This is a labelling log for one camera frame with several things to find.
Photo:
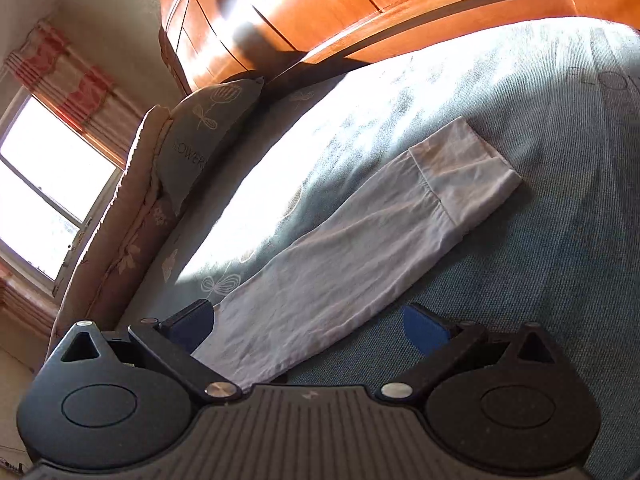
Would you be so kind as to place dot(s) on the bed with blue-grey floral sheet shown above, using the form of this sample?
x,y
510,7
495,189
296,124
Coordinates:
x,y
550,260

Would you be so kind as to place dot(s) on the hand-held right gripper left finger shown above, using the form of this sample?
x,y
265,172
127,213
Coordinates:
x,y
192,317

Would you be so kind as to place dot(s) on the window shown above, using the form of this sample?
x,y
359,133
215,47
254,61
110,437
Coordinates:
x,y
50,185

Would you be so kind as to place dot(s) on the grey-green printed pillow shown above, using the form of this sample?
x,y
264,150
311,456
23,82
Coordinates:
x,y
210,130

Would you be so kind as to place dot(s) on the folded pink floral quilt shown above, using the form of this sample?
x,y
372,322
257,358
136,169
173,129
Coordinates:
x,y
125,240

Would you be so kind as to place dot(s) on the wooden headboard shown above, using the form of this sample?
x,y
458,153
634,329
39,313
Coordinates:
x,y
350,0

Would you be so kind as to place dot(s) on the white long-sleeve printed shirt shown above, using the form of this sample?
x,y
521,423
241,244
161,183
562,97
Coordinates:
x,y
350,240

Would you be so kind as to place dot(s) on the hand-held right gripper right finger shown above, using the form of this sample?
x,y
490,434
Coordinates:
x,y
422,327

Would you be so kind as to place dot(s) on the pink patterned curtain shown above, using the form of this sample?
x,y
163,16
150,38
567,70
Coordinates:
x,y
75,85
20,305

